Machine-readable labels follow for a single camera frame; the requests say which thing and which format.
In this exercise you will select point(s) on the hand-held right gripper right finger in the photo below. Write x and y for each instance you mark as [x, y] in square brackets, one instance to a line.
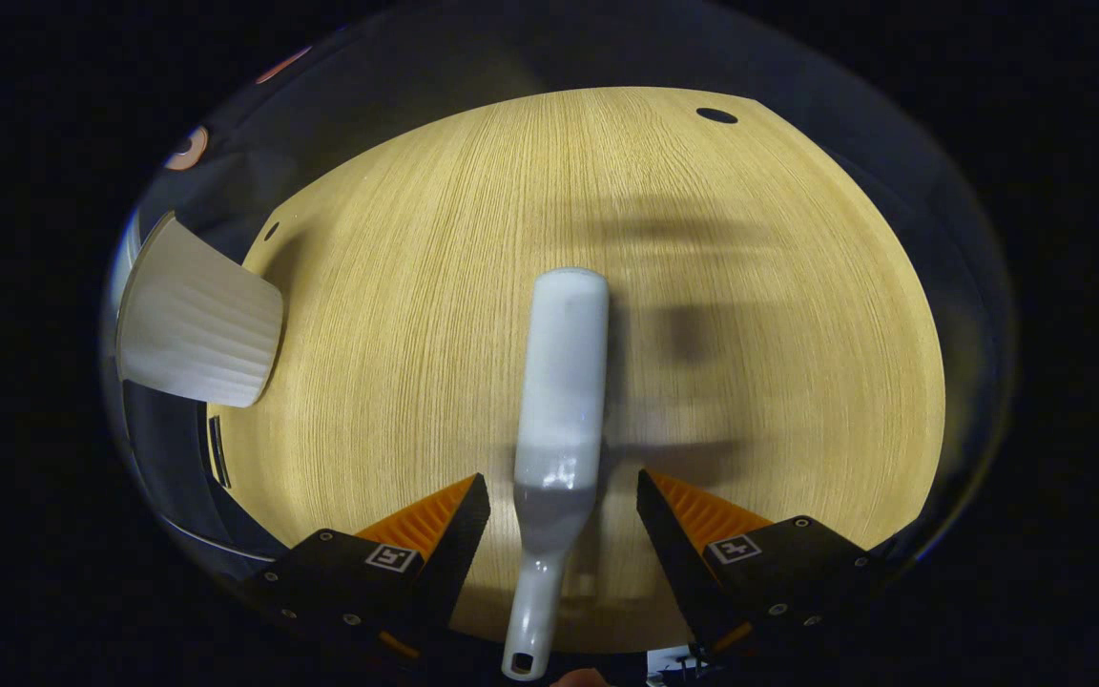
[673, 553]

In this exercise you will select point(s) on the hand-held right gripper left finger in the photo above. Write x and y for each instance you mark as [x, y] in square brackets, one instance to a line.
[454, 553]

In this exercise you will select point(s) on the small white broom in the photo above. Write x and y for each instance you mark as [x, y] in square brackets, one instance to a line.
[564, 382]

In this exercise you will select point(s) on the white garbage bin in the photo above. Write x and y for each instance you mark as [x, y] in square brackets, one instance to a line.
[196, 324]

